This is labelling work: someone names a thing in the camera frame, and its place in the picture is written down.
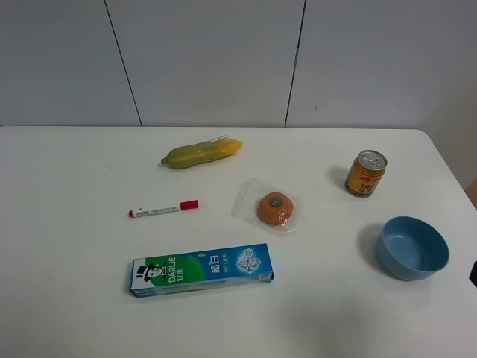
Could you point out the gold energy drink can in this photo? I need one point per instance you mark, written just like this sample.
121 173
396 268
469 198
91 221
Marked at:
365 173

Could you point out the red and white marker pen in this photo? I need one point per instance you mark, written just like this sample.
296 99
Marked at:
170 208

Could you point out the orange bun in plastic bag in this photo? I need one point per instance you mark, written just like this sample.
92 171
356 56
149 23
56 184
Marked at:
268 207

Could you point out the corn cob with green husk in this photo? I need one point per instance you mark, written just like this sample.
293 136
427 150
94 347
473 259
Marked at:
187 156

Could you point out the Darlie toothpaste box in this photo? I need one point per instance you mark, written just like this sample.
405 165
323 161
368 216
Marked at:
201 270

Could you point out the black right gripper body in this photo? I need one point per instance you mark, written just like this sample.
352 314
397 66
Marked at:
473 274

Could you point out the blue plastic bowl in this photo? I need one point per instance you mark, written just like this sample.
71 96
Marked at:
411 249

